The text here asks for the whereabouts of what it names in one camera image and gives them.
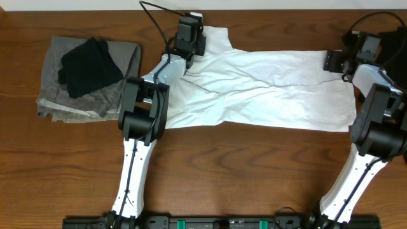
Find white t-shirt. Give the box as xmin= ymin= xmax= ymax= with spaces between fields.
xmin=166 ymin=26 xmax=356 ymax=132

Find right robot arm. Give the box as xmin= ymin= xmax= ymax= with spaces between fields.
xmin=307 ymin=51 xmax=406 ymax=228

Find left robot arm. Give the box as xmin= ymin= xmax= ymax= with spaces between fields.
xmin=112 ymin=34 xmax=206 ymax=226

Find black garment at right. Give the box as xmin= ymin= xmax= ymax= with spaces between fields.
xmin=357 ymin=27 xmax=407 ymax=104

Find folded grey trousers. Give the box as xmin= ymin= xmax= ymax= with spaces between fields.
xmin=36 ymin=36 xmax=141 ymax=123

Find folded black cloth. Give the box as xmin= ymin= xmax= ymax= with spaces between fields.
xmin=58 ymin=38 xmax=123 ymax=99

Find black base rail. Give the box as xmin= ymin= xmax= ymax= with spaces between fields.
xmin=62 ymin=213 xmax=382 ymax=229

